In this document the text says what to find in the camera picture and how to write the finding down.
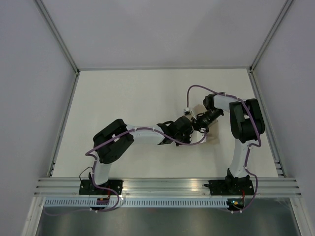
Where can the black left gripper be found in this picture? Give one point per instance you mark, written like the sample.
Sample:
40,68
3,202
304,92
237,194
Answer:
189,132

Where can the white slotted cable duct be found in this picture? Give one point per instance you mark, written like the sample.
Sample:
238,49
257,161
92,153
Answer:
137,202

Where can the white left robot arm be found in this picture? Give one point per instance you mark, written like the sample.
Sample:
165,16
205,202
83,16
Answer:
113,141

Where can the beige cloth napkin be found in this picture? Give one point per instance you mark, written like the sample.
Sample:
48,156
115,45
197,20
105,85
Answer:
213,129

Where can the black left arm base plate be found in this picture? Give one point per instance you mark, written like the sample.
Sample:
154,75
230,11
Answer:
87,187

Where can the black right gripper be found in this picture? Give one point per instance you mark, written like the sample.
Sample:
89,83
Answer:
198,125

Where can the aluminium frame post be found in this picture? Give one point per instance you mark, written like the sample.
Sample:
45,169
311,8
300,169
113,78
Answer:
56,34
271,33

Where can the aluminium mounting rail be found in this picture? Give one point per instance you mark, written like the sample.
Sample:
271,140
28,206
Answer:
274,187

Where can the right aluminium frame post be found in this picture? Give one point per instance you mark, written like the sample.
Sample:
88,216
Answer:
271,33

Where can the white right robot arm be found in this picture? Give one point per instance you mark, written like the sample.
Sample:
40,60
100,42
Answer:
247,124

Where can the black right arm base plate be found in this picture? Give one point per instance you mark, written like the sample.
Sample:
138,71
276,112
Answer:
223,188

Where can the left aluminium frame post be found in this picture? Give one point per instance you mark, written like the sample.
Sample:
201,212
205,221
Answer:
56,34

